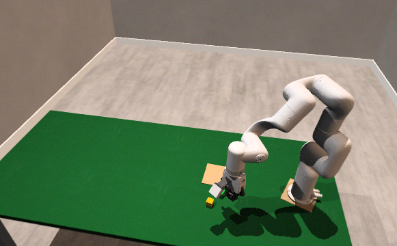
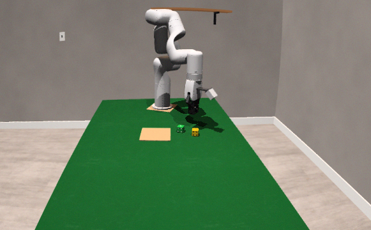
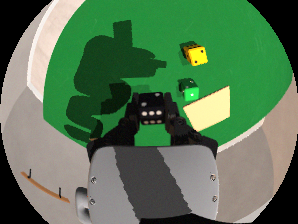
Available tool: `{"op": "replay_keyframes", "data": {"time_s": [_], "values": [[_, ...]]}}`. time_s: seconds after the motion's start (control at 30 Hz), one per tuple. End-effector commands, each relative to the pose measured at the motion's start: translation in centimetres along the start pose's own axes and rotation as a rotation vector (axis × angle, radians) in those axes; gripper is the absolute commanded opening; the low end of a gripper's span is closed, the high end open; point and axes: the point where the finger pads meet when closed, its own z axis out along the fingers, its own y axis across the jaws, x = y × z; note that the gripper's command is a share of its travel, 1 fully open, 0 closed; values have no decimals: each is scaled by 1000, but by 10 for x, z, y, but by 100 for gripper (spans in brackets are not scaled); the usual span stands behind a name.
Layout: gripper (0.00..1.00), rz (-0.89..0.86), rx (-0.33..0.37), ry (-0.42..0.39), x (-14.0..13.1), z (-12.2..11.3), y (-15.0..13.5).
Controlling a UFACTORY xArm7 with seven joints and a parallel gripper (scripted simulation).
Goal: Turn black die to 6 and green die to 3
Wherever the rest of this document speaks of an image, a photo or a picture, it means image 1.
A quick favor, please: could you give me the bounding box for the yellow die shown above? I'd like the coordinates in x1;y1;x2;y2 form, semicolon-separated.
206;197;214;207

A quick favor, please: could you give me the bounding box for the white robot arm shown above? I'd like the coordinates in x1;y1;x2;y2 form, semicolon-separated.
226;74;355;205

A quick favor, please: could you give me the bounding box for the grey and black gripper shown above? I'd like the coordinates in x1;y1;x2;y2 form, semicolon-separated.
221;167;246;202

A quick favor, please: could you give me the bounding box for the black die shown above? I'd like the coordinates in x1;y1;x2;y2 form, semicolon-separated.
227;190;234;200

